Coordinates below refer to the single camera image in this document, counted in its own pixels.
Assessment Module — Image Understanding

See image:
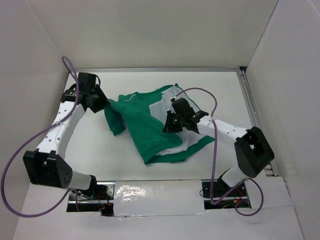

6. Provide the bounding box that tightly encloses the green jacket white lining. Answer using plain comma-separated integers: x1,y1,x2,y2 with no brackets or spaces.
104,84,215,165

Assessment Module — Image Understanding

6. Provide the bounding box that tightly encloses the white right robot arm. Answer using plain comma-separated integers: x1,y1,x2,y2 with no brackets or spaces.
163,98,275,196

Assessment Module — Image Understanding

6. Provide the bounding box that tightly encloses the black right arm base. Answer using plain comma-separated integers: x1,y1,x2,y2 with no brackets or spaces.
199,179,250,210

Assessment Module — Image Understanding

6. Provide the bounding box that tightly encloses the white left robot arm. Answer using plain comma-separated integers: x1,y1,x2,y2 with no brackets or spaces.
23,72,109,200

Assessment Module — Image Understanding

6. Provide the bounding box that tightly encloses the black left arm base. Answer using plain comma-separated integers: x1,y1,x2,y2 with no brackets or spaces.
66,181,116,217

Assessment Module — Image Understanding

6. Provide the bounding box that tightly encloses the white taped cover panel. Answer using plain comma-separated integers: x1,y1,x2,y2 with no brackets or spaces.
113,180,206,217

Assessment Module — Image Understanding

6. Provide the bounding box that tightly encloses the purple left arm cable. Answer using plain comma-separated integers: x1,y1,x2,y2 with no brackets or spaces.
0,56,85,218

